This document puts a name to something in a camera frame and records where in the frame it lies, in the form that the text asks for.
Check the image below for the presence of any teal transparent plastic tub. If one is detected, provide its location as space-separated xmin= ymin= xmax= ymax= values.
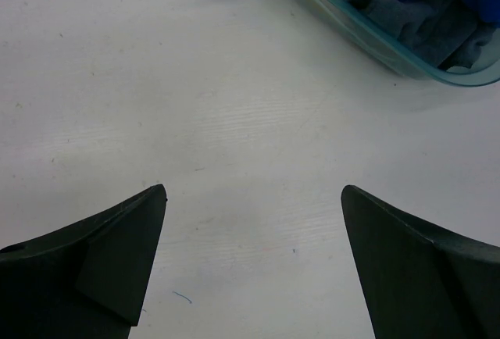
xmin=303 ymin=0 xmax=499 ymax=87

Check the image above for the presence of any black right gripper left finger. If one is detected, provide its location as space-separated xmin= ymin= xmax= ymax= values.
xmin=1 ymin=184 xmax=167 ymax=338

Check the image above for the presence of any grey-blue towel in tub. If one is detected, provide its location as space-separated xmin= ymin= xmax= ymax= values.
xmin=347 ymin=0 xmax=497 ymax=70

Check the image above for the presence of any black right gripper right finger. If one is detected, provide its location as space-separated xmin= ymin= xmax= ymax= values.
xmin=341 ymin=185 xmax=499 ymax=338

